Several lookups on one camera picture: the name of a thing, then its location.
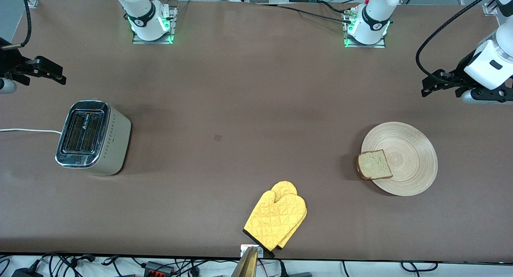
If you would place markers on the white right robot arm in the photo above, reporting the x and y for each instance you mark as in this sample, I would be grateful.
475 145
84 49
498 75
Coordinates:
140 12

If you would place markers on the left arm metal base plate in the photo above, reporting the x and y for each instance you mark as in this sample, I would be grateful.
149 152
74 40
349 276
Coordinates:
364 45

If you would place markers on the black adapter with orange clips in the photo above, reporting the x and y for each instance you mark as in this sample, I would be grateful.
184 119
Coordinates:
158 268

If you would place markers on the silver two-slot toaster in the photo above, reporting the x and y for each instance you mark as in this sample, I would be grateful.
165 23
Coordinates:
112 144

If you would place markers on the small white table-edge bracket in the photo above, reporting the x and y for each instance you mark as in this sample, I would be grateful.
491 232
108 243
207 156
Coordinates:
243 249

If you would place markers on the yellow quilted oven mitt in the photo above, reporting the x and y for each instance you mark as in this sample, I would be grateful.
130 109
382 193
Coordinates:
285 187
276 221

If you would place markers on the black power adapter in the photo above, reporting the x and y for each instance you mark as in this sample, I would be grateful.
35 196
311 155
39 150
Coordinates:
26 273

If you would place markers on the brass-coloured stand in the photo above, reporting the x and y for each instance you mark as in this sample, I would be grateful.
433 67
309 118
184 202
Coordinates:
246 265

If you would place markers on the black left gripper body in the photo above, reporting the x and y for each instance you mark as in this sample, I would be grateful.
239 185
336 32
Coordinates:
461 71

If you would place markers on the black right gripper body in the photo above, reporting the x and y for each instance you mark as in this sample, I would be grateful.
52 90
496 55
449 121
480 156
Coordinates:
9 63

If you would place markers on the brown bread slice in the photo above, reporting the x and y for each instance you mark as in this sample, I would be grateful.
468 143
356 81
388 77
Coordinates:
374 164

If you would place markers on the round wooden plate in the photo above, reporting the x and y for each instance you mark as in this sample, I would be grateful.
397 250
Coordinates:
408 156

